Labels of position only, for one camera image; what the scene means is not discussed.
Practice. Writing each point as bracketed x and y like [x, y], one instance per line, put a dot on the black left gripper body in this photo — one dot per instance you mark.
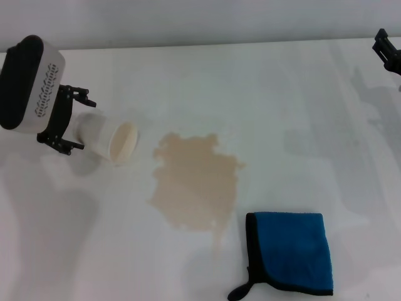
[62, 116]

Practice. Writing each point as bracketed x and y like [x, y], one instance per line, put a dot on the white paper cup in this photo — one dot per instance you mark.
[100, 138]

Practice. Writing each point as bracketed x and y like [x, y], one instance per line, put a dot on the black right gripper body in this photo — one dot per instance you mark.
[396, 62]

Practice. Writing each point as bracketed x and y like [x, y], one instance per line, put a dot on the blue rag with black trim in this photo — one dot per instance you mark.
[294, 247]

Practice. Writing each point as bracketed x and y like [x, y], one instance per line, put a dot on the brown water stain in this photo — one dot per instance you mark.
[194, 178]

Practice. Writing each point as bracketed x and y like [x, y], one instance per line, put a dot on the left wrist camera housing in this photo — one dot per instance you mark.
[28, 84]

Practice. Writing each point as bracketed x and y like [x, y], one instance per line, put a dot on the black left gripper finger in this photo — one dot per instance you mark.
[85, 97]
[62, 145]

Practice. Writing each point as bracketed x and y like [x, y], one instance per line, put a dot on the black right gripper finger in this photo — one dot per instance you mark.
[383, 47]

